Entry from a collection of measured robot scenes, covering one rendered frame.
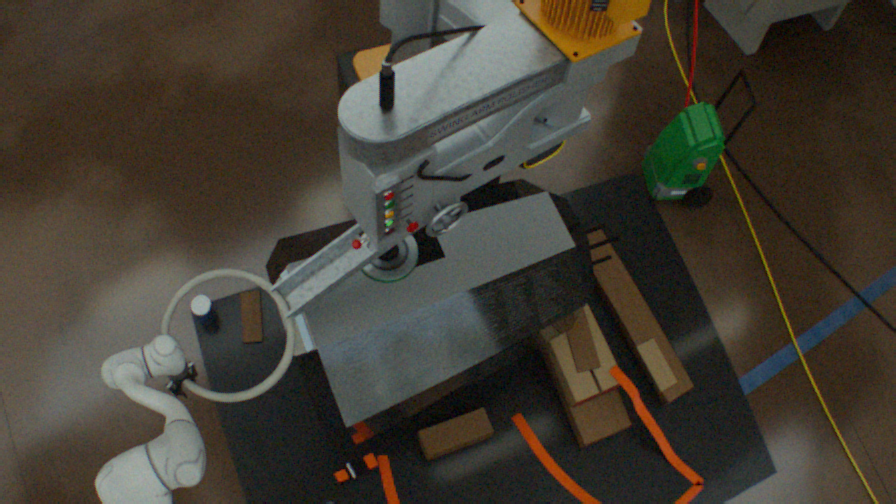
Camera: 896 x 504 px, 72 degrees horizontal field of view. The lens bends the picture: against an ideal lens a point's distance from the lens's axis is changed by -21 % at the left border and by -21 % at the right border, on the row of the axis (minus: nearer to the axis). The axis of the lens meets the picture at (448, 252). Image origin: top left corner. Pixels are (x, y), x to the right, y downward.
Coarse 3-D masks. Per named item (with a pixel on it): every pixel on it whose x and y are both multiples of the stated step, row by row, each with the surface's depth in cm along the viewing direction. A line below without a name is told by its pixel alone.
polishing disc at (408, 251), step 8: (368, 240) 271; (408, 240) 272; (368, 248) 270; (400, 248) 271; (408, 248) 271; (416, 248) 271; (400, 256) 269; (408, 256) 269; (416, 256) 270; (368, 264) 267; (376, 264) 267; (384, 264) 268; (392, 264) 268; (400, 264) 268; (408, 264) 268; (368, 272) 266; (376, 272) 266; (384, 272) 266; (392, 272) 266; (400, 272) 267; (408, 272) 268
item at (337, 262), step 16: (336, 240) 253; (352, 240) 257; (400, 240) 254; (320, 256) 254; (336, 256) 256; (352, 256) 255; (368, 256) 249; (304, 272) 256; (320, 272) 255; (336, 272) 254; (352, 272) 251; (272, 288) 252; (288, 288) 255; (304, 288) 254; (320, 288) 249; (288, 304) 254; (304, 304) 248
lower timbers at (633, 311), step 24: (600, 240) 365; (600, 264) 359; (600, 288) 356; (624, 288) 354; (624, 312) 349; (648, 312) 349; (624, 336) 350; (648, 336) 344; (672, 360) 339; (576, 408) 325; (600, 408) 325; (624, 408) 326; (576, 432) 325; (600, 432) 320
